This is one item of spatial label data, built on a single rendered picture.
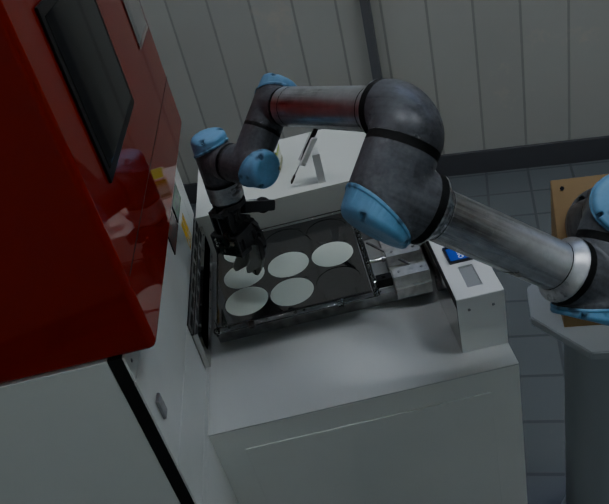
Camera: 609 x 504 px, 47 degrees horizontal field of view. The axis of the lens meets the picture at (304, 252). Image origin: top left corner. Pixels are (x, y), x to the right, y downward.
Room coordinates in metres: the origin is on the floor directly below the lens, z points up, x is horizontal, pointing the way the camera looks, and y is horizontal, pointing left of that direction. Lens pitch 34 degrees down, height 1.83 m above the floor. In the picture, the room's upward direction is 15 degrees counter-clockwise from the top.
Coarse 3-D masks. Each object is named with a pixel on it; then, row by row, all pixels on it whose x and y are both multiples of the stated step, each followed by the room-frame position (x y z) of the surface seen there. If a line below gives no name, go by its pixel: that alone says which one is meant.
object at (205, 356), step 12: (204, 240) 1.55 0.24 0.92; (204, 252) 1.57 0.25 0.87; (204, 264) 1.51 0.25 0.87; (204, 276) 1.46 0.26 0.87; (204, 288) 1.40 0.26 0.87; (204, 300) 1.36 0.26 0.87; (204, 312) 1.31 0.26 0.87; (204, 324) 1.26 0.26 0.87; (192, 336) 1.15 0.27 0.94; (204, 336) 1.22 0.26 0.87; (204, 348) 1.15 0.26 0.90; (204, 360) 1.15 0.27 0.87
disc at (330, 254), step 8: (320, 248) 1.40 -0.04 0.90; (328, 248) 1.39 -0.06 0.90; (336, 248) 1.38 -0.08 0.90; (344, 248) 1.37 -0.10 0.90; (352, 248) 1.37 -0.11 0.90; (312, 256) 1.38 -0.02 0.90; (320, 256) 1.37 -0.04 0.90; (328, 256) 1.36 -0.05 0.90; (336, 256) 1.35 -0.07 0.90; (344, 256) 1.34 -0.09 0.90; (320, 264) 1.34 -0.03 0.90; (328, 264) 1.33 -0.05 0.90; (336, 264) 1.32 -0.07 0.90
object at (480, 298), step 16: (448, 272) 1.11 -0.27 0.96; (464, 272) 1.10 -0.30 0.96; (480, 272) 1.08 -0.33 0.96; (464, 288) 1.04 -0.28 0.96; (480, 288) 1.03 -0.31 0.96; (496, 288) 1.02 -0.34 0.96; (464, 304) 1.02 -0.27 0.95; (480, 304) 1.01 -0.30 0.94; (496, 304) 1.01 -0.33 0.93; (464, 320) 1.02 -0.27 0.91; (480, 320) 1.01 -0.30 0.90; (496, 320) 1.01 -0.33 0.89; (464, 336) 1.02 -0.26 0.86; (480, 336) 1.01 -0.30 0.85; (496, 336) 1.01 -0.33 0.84; (464, 352) 1.02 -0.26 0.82
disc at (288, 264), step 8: (280, 256) 1.41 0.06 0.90; (288, 256) 1.40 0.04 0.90; (296, 256) 1.39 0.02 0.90; (304, 256) 1.39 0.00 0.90; (272, 264) 1.39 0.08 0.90; (280, 264) 1.38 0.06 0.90; (288, 264) 1.37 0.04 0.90; (296, 264) 1.36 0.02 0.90; (304, 264) 1.35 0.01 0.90; (272, 272) 1.36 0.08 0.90; (280, 272) 1.35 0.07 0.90; (288, 272) 1.34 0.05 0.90; (296, 272) 1.33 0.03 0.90
